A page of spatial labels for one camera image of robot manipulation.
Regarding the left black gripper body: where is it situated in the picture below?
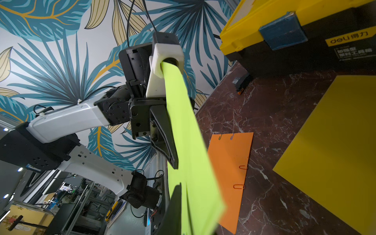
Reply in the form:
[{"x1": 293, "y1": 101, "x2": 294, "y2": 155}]
[{"x1": 129, "y1": 97, "x2": 195, "y2": 140}]

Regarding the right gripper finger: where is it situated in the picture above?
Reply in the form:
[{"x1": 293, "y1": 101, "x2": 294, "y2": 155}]
[{"x1": 156, "y1": 184, "x2": 182, "y2": 235}]

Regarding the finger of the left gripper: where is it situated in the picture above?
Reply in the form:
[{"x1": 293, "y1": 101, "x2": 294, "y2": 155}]
[{"x1": 149, "y1": 105, "x2": 179, "y2": 169}]

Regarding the lime green paper sheet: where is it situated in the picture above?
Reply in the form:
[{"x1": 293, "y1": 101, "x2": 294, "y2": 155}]
[{"x1": 161, "y1": 62, "x2": 226, "y2": 235}]

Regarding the yellow paper sheet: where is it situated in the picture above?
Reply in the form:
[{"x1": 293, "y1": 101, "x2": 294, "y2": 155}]
[{"x1": 274, "y1": 75, "x2": 376, "y2": 235}]

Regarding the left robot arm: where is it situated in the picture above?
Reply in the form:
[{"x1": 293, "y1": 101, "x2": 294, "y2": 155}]
[{"x1": 1, "y1": 83, "x2": 179, "y2": 209}]

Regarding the orange paper sheet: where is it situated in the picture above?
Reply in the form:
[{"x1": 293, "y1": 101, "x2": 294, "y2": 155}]
[{"x1": 208, "y1": 132, "x2": 254, "y2": 234}]

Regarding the yellow black toolbox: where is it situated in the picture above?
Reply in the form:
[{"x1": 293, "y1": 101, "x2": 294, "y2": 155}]
[{"x1": 220, "y1": 1, "x2": 376, "y2": 76}]

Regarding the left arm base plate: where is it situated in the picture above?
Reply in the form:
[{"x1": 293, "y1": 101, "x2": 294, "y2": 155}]
[{"x1": 148, "y1": 175, "x2": 166, "y2": 235}]

